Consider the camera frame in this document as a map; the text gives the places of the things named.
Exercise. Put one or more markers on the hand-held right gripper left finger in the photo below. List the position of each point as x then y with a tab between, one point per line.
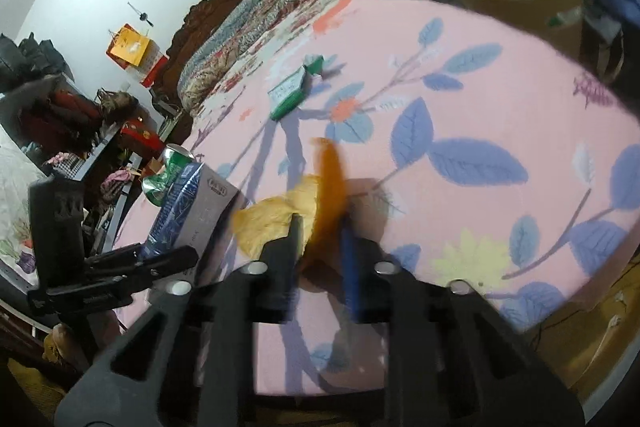
282	277

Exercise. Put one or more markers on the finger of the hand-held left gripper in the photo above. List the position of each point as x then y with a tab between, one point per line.
112	257
160	264

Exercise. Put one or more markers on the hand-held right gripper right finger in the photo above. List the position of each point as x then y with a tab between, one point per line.
351	277

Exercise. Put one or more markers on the blue and white carton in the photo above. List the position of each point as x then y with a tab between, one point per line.
192	212

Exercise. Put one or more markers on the orange yellow snack bag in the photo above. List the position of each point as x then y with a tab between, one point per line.
305	207

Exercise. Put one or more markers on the tan paper trash bin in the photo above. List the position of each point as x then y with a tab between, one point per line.
520	7

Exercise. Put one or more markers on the person's left hand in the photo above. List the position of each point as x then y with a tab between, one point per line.
65	347

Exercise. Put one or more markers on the white floral cloth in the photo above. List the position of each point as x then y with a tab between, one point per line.
17	207

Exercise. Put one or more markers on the pink cloth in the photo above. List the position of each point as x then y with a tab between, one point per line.
115	184

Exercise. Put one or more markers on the green drink can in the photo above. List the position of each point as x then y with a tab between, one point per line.
170	172

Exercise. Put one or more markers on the grey metal shelf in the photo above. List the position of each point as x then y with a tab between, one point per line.
100	152

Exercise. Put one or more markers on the red gift bag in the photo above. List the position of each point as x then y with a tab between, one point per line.
140	137

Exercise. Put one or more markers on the brown handbag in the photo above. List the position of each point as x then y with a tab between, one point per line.
117	104

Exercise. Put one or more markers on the hanging dark clothes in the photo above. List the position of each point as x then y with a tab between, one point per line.
35	57

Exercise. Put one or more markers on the green and white packet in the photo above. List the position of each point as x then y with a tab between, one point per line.
287	94

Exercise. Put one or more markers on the small green wrapper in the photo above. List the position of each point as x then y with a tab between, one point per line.
314	64

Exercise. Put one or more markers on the floral quilt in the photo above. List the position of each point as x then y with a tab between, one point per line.
235	42

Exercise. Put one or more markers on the dark hanging ornament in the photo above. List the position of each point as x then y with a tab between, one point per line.
142	14

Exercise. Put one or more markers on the carved wooden headboard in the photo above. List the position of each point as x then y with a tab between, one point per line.
200	17

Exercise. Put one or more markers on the red wall calendar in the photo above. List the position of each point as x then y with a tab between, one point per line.
132	52

